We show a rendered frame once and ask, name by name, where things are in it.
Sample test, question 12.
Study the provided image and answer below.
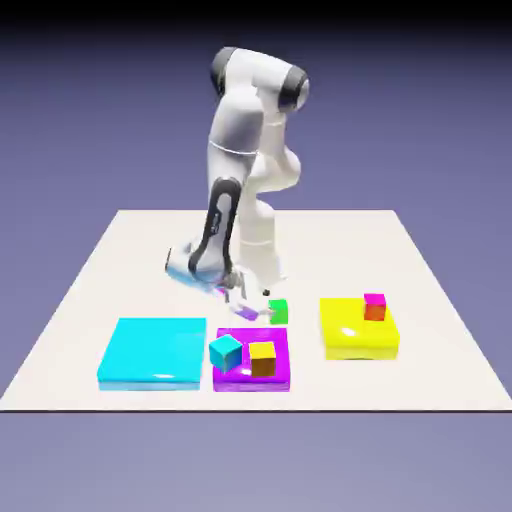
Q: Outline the large cyan box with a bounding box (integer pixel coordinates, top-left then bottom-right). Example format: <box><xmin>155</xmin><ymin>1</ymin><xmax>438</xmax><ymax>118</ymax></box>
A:
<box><xmin>96</xmin><ymin>317</ymin><xmax>208</xmax><ymax>392</ymax></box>

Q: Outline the small magenta cube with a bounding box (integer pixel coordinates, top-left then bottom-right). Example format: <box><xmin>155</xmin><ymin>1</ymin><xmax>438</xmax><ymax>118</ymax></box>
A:
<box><xmin>362</xmin><ymin>292</ymin><xmax>388</xmax><ymax>322</ymax></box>

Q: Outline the small yellow cube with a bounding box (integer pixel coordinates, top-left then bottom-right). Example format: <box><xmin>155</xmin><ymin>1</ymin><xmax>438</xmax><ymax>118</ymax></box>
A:
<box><xmin>248</xmin><ymin>340</ymin><xmax>278</xmax><ymax>378</ymax></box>

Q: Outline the small cyan cube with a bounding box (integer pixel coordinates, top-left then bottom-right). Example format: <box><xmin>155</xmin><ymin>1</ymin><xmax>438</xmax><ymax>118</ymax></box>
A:
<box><xmin>208</xmin><ymin>333</ymin><xmax>244</xmax><ymax>375</ymax></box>

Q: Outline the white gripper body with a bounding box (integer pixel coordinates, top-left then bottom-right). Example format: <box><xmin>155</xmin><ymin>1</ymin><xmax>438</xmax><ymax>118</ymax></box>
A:
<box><xmin>224</xmin><ymin>272</ymin><xmax>263</xmax><ymax>322</ymax></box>

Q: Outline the large purple box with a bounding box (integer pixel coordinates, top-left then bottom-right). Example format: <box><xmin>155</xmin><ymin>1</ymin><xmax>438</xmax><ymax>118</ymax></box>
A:
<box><xmin>212</xmin><ymin>326</ymin><xmax>292</xmax><ymax>394</ymax></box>

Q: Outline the large yellow box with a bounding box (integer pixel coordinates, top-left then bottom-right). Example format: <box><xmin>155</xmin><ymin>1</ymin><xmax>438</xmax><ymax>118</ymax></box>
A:
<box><xmin>318</xmin><ymin>296</ymin><xmax>402</xmax><ymax>362</ymax></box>

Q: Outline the small green cube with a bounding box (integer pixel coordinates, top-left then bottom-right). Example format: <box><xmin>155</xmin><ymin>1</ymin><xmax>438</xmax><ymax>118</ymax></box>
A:
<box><xmin>267</xmin><ymin>298</ymin><xmax>290</xmax><ymax>326</ymax></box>

